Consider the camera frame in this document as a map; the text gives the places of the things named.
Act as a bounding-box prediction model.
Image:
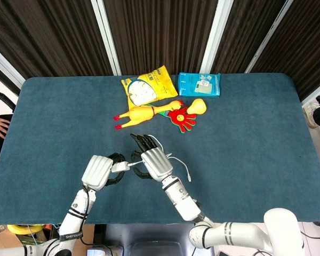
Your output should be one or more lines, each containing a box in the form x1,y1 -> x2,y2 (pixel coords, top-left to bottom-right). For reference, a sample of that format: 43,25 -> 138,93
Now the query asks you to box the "white sneaker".
303,101 -> 320,129

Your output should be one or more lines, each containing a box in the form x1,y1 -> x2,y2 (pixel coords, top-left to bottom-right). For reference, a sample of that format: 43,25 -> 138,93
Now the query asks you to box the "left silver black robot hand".
81,152 -> 128,191

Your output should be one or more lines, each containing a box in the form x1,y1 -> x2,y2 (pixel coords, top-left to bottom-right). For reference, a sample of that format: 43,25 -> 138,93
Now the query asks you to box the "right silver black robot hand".
130,133 -> 174,182

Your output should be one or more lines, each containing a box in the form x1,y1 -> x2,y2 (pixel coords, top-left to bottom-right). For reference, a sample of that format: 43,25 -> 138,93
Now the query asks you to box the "white usb cable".
127,135 -> 192,183

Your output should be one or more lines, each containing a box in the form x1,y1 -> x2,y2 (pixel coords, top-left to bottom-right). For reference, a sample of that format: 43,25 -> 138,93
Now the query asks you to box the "teal velvet table cover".
0,73 -> 320,225

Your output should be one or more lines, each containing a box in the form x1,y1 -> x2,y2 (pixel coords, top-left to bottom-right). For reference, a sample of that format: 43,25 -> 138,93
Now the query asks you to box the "yellow rubber chicken toy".
113,99 -> 185,131

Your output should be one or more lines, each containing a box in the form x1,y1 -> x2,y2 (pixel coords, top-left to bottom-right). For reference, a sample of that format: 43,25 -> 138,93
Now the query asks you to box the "white cube charger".
111,161 -> 131,173

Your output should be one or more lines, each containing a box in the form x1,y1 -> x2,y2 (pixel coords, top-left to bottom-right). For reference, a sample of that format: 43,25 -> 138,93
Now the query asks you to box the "blue product box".
178,71 -> 221,99

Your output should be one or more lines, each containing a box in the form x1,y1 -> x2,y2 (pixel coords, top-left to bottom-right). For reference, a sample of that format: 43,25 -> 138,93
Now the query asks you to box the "red hand clapper toy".
158,106 -> 197,133

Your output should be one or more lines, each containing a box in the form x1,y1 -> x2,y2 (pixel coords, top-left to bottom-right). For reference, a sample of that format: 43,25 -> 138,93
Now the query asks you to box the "yellow pear toy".
186,98 -> 207,115

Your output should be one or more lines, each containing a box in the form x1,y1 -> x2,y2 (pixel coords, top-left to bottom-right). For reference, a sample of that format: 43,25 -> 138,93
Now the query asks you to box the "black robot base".
106,223 -> 214,256

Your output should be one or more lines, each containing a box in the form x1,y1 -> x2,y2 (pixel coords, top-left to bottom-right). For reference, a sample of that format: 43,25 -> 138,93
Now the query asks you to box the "yellow snack bag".
121,65 -> 179,109

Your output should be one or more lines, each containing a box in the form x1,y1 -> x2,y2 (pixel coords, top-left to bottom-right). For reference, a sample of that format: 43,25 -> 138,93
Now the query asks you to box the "brown pleated curtain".
210,0 -> 286,74
103,0 -> 219,76
252,0 -> 320,101
0,0 -> 115,95

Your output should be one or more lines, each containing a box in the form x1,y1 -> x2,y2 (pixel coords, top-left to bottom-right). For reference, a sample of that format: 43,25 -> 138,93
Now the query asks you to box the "white frame post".
199,0 -> 234,74
90,0 -> 122,76
244,0 -> 294,74
0,42 -> 26,89
300,79 -> 320,106

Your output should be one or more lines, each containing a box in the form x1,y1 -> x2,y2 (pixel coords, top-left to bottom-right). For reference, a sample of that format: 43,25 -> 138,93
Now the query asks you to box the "brown cardboard box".
0,223 -> 95,256

